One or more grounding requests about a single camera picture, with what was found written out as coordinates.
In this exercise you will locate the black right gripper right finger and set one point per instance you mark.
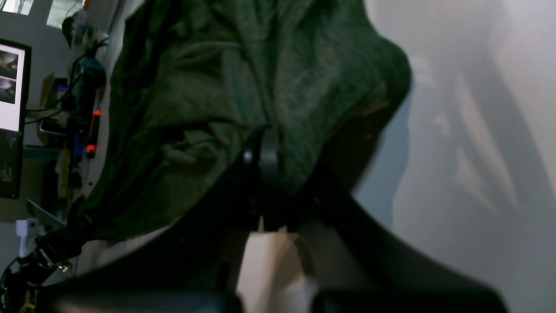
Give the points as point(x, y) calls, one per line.
point(360, 267)

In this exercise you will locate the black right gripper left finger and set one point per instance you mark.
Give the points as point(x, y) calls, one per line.
point(192, 267)

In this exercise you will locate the dark green t-shirt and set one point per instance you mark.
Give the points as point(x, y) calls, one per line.
point(196, 80)

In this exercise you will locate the orange black utility knife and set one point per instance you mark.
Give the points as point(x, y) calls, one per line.
point(92, 139)

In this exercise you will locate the computer monitor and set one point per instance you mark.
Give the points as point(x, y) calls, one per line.
point(14, 92)

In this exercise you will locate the teal black cordless drill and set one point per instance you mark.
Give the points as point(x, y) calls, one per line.
point(91, 77)

